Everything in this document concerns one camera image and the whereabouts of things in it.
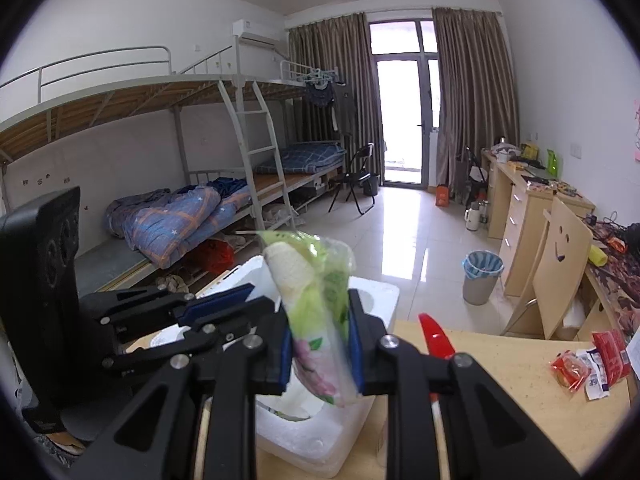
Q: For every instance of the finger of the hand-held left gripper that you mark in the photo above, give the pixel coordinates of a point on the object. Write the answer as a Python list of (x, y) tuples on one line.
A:
[(215, 302), (230, 320)]

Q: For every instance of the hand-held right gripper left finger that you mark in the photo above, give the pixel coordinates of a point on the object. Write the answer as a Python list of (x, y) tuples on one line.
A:
[(286, 355)]

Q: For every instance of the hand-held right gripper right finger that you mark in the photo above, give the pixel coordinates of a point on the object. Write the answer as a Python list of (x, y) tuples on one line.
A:
[(354, 350)]

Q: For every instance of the green floral tissue packet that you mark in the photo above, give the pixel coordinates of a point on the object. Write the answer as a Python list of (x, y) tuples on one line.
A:
[(320, 310)]

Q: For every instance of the white foam box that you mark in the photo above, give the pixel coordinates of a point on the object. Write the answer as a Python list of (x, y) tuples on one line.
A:
[(310, 440)]

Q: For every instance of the pair of shoes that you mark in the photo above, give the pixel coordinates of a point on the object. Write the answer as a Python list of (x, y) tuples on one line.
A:
[(172, 284)]

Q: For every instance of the red plastic bag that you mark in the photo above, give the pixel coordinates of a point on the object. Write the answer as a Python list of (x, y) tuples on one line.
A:
[(215, 255)]

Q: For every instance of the white lotion bottle red pump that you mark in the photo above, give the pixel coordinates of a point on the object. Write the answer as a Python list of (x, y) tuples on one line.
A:
[(435, 337)]

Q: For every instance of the blue orange checked quilt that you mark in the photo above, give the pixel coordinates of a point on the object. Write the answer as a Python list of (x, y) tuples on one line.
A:
[(170, 225)]

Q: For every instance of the grey trash bin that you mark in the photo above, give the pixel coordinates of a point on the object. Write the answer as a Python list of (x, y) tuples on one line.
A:
[(481, 280)]

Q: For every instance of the white bunk bed ladder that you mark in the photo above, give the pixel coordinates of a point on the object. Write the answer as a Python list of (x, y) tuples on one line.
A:
[(260, 150)]

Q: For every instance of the black bucket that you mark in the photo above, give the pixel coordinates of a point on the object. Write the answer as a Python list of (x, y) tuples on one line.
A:
[(371, 185)]

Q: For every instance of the blue plaid bedding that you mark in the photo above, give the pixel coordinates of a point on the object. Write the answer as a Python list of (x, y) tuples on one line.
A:
[(300, 157)]

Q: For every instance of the black folding chair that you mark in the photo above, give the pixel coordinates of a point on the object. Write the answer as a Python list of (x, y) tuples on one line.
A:
[(357, 175), (477, 175)]

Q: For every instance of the white thermos flask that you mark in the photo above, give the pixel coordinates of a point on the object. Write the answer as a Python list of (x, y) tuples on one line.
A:
[(472, 220)]

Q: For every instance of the orange bag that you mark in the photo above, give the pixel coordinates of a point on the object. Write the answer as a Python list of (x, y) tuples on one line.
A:
[(443, 196)]

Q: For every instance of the metal bunk bed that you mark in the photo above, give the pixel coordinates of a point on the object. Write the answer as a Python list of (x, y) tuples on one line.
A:
[(125, 100)]

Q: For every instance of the wooden desk with drawers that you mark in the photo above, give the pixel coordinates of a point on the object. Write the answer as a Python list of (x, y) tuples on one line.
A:
[(520, 220)]

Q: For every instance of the orange red snack packet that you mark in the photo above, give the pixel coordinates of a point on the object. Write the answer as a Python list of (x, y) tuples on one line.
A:
[(570, 370)]

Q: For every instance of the wooden chair with smiley face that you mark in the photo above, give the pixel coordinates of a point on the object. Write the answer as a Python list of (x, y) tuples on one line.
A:
[(560, 260)]

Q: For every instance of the dark hanging clothes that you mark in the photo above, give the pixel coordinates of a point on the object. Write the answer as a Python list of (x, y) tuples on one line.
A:
[(330, 100)]

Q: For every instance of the glass balcony door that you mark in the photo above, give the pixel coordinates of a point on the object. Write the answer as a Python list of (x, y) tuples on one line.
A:
[(405, 120)]

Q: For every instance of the white blue snack packet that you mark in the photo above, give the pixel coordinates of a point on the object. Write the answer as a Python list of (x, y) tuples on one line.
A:
[(595, 385)]

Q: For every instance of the yellow pouch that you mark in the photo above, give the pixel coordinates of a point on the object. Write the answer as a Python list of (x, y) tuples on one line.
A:
[(598, 255)]

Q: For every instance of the desk with patterned cover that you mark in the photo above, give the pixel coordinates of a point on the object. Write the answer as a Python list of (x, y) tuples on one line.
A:
[(615, 300)]

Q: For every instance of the white air conditioner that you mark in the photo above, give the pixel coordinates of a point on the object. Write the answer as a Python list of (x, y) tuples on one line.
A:
[(255, 32)]

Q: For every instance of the brown curtain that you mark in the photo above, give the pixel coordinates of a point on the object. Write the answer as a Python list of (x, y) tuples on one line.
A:
[(330, 45), (475, 100)]

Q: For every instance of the white wall socket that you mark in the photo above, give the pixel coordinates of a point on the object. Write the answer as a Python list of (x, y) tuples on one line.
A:
[(577, 149)]

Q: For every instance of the pink cartoon wall poster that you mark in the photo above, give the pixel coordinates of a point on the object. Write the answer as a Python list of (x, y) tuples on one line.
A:
[(637, 130)]

